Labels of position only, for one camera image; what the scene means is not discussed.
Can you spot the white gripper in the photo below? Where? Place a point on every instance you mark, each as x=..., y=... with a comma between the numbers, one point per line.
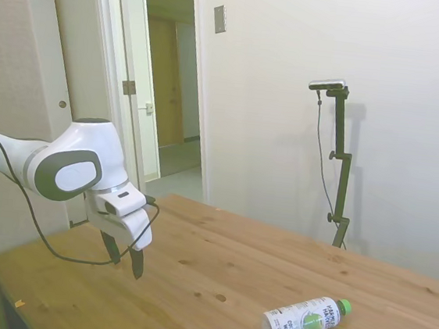
x=134, y=226

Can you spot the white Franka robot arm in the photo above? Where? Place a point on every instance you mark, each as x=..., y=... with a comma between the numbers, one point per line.
x=84, y=138

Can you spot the white bottle with green cap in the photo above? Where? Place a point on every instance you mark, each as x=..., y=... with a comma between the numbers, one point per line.
x=297, y=322

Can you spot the metal door latch plate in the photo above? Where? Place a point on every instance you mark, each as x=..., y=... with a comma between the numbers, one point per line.
x=148, y=108

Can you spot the round metal door knob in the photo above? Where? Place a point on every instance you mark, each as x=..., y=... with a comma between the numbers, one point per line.
x=62, y=104

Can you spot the metal door hinge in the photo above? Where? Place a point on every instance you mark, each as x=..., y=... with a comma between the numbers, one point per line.
x=129, y=87

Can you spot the brown wooden hallway door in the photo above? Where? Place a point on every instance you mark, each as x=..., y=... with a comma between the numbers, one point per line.
x=161, y=87

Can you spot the white open door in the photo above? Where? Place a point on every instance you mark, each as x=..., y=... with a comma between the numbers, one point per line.
x=79, y=40

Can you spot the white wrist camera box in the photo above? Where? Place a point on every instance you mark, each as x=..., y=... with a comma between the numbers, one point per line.
x=121, y=201

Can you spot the white door frame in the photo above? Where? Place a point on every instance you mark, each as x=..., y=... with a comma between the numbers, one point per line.
x=199, y=91

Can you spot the black camera stand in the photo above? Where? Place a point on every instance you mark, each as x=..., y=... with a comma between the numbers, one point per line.
x=344, y=177

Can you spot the grey metal wall plate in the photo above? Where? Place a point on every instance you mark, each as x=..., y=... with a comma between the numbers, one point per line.
x=220, y=19

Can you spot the grey exterior camera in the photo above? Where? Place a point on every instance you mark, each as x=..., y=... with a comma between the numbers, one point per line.
x=328, y=84

